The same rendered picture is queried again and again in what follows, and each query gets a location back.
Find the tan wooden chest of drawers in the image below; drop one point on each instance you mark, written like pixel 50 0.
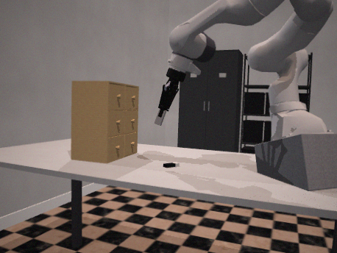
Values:
pixel 89 120

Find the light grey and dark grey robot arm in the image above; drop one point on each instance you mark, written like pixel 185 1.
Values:
pixel 289 117

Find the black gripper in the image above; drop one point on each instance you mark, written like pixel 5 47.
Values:
pixel 169 92

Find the brown wooden drawer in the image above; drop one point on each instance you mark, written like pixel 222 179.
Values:
pixel 115 142
pixel 130 143
pixel 131 98
pixel 131 120
pixel 116 96
pixel 116 122

